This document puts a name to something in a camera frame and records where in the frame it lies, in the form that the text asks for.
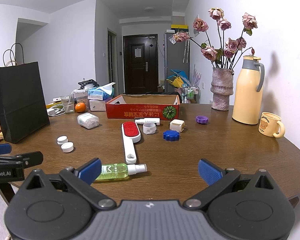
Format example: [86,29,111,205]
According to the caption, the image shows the dark brown door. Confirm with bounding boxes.
[123,34,159,94]

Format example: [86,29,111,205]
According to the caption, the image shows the blue gear cap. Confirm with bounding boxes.
[162,130,180,141]

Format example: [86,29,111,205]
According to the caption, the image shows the red cardboard box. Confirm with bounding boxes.
[106,94,180,120]

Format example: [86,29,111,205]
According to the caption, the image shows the black paper bag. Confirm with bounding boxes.
[0,61,50,144]

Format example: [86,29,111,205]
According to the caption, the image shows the cream bear mug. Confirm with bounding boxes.
[258,112,286,138]

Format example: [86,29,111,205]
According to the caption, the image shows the purple tissue pack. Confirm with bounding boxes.
[89,100,106,112]

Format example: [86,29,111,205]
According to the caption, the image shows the grey refrigerator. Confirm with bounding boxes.
[164,32,190,92]

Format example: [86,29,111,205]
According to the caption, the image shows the yellow box on fridge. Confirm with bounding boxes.
[171,24,189,31]

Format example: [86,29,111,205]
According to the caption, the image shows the clear food container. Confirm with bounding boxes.
[72,89,90,109]

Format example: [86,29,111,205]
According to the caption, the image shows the glass cup with straw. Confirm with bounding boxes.
[61,94,75,113]

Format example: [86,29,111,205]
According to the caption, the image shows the blue tissue pack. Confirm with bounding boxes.
[88,82,116,101]

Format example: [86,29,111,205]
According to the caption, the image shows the white tape roll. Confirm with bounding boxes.
[143,123,157,134]

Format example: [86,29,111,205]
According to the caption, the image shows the white charger with cable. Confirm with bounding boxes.
[47,103,65,116]

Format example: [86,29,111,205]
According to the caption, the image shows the orange fruit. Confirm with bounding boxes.
[75,102,86,113]

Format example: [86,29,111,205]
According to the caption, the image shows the dried pink roses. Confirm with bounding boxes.
[170,7,258,70]

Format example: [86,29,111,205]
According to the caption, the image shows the black gadget on container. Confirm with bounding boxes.
[78,79,100,90]

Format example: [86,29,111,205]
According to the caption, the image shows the cream thermos jug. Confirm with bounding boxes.
[232,56,265,125]

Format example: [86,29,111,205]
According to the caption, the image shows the cotton swab box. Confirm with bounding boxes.
[77,113,100,129]

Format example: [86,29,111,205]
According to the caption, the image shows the white spray bottle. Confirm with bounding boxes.
[134,118,160,126]

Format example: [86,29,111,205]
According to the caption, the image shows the green spray bottle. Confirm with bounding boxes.
[96,163,147,180]

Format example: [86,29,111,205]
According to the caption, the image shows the metal trolley rack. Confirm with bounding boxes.
[181,84,200,103]

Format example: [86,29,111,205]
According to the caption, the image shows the white cube charger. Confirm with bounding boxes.
[169,119,185,133]

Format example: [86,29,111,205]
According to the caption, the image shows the purple gear cap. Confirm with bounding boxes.
[196,115,209,124]

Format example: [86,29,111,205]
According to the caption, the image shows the pink textured vase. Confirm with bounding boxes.
[210,68,234,111]

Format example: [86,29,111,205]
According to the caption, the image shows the white round lid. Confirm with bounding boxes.
[61,141,74,153]
[57,135,68,145]

